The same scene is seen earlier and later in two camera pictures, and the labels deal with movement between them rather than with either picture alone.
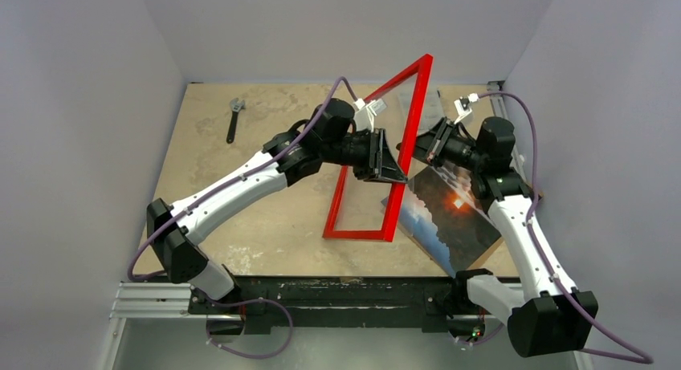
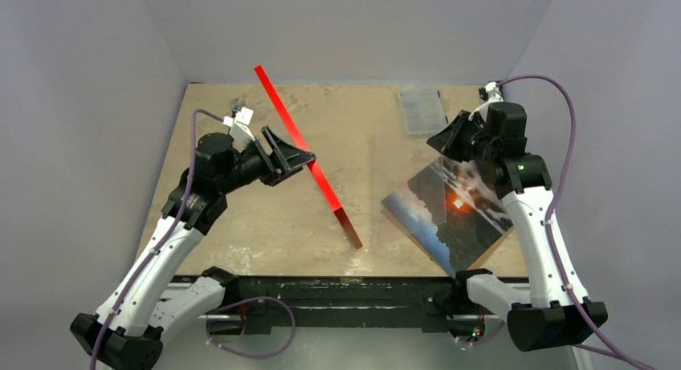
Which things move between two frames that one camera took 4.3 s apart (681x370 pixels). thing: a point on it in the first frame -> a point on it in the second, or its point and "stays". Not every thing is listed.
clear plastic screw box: (432, 112) stays
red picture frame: (422, 69) -> (309, 156)
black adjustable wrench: (236, 106) stays
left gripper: (380, 164) -> (285, 162)
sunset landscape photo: (442, 208) stays
